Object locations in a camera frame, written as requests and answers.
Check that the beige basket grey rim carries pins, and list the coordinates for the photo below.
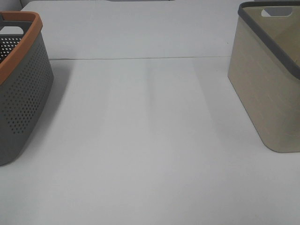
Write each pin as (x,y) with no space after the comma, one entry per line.
(265,70)

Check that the grey perforated basket orange rim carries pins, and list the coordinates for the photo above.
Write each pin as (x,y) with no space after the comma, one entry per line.
(26,78)

